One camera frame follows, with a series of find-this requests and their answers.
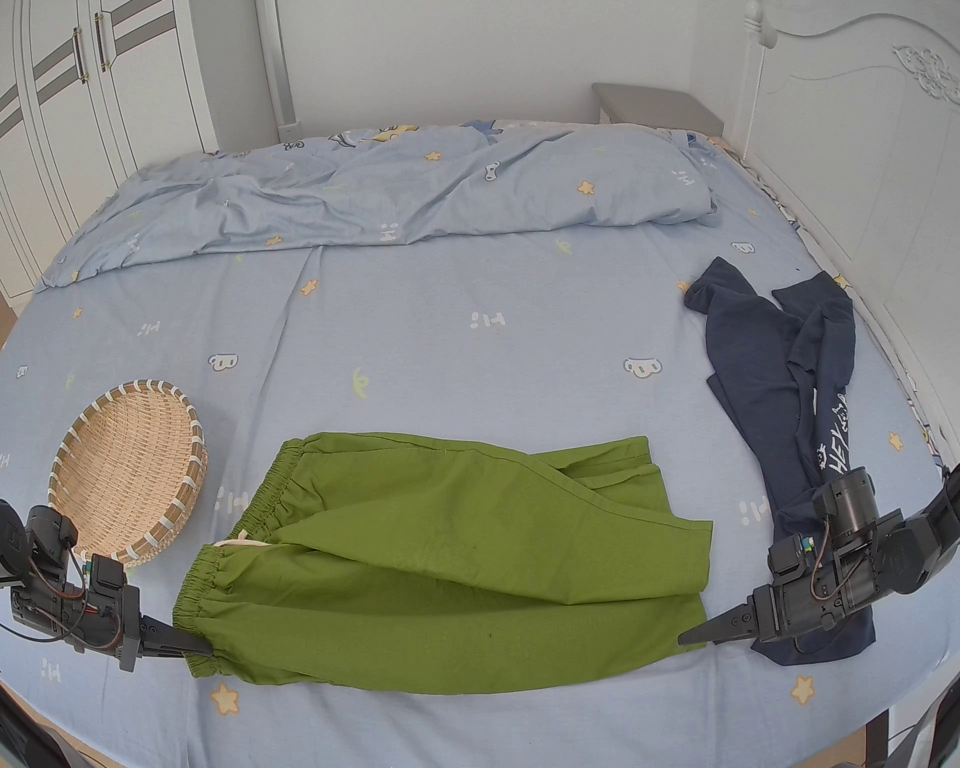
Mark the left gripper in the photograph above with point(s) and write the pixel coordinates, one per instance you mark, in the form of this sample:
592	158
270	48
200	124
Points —
124	630

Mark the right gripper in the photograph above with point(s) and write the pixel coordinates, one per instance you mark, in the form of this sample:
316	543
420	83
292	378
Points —
795	604

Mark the green shorts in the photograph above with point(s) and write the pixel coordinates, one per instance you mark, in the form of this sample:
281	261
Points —
450	562

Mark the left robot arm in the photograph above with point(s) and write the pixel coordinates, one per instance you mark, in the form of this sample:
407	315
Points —
49	536

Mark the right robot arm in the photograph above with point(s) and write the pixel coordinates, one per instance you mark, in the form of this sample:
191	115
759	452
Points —
855	502

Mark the round woven basket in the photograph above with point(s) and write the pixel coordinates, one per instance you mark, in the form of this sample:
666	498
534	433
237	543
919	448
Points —
120	465

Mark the dark blue T-shirt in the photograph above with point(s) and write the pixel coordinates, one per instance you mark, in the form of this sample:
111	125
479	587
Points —
757	352

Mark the pale blue quilt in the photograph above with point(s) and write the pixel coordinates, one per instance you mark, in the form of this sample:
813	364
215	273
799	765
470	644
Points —
375	195

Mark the grey bedside table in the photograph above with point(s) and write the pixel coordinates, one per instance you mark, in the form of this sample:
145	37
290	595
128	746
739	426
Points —
652	105

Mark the white wardrobe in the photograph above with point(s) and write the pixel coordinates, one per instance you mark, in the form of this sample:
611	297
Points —
112	75

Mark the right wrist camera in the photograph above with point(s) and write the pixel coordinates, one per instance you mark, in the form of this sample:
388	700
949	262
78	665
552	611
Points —
787	559

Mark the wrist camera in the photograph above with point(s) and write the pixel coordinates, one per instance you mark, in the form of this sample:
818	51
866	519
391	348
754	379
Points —
787	559
106	574

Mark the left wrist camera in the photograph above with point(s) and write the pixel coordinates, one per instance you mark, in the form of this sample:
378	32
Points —
106	574

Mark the white wall pipe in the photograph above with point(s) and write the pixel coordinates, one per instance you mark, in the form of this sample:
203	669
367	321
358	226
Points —
277	75

